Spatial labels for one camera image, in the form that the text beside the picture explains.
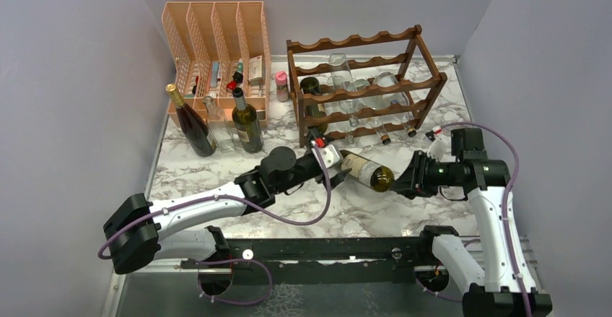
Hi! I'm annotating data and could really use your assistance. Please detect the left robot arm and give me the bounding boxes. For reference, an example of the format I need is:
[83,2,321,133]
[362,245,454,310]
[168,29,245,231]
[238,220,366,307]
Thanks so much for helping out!
[97,144,350,274]

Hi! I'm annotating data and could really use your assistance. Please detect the clear bottle with cork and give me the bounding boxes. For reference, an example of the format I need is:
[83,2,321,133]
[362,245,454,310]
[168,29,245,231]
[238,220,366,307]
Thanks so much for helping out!
[374,72,417,138]

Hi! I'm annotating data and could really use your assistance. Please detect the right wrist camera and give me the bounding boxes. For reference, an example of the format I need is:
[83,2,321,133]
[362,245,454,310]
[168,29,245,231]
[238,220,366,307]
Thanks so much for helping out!
[425,127,446,161]

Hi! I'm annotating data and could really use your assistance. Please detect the pink capped jar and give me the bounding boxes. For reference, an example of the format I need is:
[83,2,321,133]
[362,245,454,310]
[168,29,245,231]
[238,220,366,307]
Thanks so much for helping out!
[274,71,290,102]

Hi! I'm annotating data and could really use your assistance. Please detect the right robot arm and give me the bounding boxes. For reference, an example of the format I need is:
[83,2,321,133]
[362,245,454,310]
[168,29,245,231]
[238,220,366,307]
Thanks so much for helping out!
[390,149,552,316]

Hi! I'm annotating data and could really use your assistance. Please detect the small white box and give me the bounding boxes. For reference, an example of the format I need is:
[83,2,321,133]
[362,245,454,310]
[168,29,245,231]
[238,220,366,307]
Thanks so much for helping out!
[248,55,265,86]

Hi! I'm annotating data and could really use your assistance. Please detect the red capped small bottle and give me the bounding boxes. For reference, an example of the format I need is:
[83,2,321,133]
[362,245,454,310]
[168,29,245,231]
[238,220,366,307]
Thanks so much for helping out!
[226,58,244,95]

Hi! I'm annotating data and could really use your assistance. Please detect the dark bottle white label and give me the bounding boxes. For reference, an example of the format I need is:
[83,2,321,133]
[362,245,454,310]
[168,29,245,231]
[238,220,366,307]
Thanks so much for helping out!
[341,149,395,192]

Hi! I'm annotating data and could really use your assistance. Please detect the orange plastic file organizer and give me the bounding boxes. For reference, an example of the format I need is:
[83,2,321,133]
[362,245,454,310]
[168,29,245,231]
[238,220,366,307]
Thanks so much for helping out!
[162,1,272,126]

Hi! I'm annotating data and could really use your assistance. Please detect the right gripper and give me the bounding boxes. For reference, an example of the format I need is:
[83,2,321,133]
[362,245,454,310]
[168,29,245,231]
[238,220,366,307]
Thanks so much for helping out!
[390,149,463,197]

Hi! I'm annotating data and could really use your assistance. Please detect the red wine bottle gold cap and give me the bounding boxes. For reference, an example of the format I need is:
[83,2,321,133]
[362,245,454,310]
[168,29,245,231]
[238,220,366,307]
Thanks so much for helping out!
[165,84,217,157]

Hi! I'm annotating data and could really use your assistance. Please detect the brown wooden wine rack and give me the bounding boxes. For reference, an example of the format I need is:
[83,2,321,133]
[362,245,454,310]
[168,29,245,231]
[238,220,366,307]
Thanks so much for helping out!
[286,24,448,149]

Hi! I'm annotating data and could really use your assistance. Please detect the black mounting rail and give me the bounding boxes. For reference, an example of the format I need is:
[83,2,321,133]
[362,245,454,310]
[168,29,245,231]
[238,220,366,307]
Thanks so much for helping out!
[181,235,465,287]

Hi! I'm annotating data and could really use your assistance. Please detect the clear glass bottle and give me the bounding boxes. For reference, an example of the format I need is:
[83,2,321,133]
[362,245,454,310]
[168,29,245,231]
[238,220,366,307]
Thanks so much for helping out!
[354,79,391,145]
[328,53,359,129]
[203,95,235,153]

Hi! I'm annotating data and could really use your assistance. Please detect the green wine bottle brown label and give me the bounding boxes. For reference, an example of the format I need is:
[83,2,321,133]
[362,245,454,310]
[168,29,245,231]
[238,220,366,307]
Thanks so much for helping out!
[232,87,263,153]

